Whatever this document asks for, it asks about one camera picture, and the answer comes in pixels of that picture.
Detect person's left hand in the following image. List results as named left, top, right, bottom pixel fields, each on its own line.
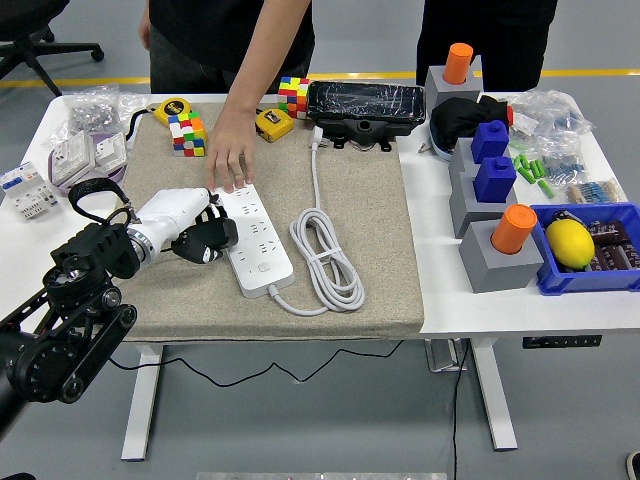
left=204, top=107, right=257, bottom=195

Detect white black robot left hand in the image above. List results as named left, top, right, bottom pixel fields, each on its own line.
left=130, top=187, right=227, bottom=264

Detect black plug adapter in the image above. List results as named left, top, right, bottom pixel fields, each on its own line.
left=192, top=212, right=240, bottom=251

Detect white power strip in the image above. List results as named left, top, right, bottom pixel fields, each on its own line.
left=214, top=182, right=295, bottom=300

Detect thin black adapter cord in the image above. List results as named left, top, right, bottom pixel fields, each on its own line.
left=107, top=339, right=404, bottom=389

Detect colourful twisted puzzle cube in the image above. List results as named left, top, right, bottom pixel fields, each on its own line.
left=167, top=110, right=209, bottom=158

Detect yellow tape measure silver clip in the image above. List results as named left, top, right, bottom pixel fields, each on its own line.
left=255, top=107, right=295, bottom=144

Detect yellow tape measure black label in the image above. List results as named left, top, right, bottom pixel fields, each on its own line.
left=152, top=97, right=194, bottom=126

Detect purple plastic tray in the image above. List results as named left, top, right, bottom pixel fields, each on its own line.
left=47, top=130, right=127, bottom=197

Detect person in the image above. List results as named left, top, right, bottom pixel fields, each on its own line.
left=148, top=0, right=316, bottom=95
left=415, top=0, right=560, bottom=94

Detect clear bag of screws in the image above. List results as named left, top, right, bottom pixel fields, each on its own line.
left=49, top=84, right=151, bottom=146

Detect grey-brown fabric mat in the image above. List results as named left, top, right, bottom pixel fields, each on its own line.
left=81, top=102, right=426, bottom=344

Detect black device wrapped in film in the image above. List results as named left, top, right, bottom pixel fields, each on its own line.
left=305, top=80, right=427, bottom=153

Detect white circuit breaker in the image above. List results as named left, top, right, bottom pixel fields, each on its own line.
left=0, top=162, right=61, bottom=221

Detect white blue curved object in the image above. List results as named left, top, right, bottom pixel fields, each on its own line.
left=429, top=124, right=455, bottom=162

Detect black cloth bundle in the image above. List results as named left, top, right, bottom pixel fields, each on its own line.
left=429, top=94, right=511, bottom=154

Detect grey block round hole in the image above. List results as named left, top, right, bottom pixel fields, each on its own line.
left=424, top=63, right=482, bottom=109
left=458, top=218, right=545, bottom=294

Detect orange cylinder peg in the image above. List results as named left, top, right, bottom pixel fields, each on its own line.
left=442, top=42, right=474, bottom=85
left=490, top=203, right=539, bottom=255

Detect black office chair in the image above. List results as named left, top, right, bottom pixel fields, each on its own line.
left=0, top=0, right=106, bottom=99

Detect blue square peg block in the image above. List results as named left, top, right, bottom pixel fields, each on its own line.
left=470, top=119, right=510, bottom=165
left=472, top=155, right=517, bottom=204

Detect white table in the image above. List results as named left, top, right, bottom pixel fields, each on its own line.
left=0, top=92, right=640, bottom=464

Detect large clear plastic bag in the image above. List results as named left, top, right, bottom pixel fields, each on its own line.
left=507, top=88, right=596, bottom=151

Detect clear bag blue components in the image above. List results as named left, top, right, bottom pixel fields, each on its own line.
left=539, top=147, right=589, bottom=186

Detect yellow lemon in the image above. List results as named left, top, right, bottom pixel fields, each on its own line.
left=544, top=219, right=596, bottom=266

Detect clear bag of resistors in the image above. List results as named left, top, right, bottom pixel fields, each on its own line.
left=564, top=177, right=626, bottom=205

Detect blue plastic bin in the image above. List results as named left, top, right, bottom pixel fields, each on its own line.
left=529, top=201, right=640, bottom=297

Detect black table control panel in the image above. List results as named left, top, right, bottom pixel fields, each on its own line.
left=522, top=334, right=603, bottom=350

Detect dark brown capacitors pile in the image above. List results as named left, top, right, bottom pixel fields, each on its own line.
left=587, top=219, right=640, bottom=272

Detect white power strip cable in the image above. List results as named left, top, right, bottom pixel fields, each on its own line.
left=267, top=124, right=367, bottom=317

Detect white wall socket panel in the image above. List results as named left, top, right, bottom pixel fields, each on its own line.
left=52, top=132, right=97, bottom=185
left=92, top=132, right=127, bottom=171

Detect black white strap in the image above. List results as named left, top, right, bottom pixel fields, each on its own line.
left=123, top=106, right=157, bottom=146

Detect silver metal bracket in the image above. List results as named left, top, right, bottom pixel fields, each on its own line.
left=424, top=338, right=469, bottom=374

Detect black hanging cable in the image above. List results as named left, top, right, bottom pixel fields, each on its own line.
left=452, top=338, right=471, bottom=480

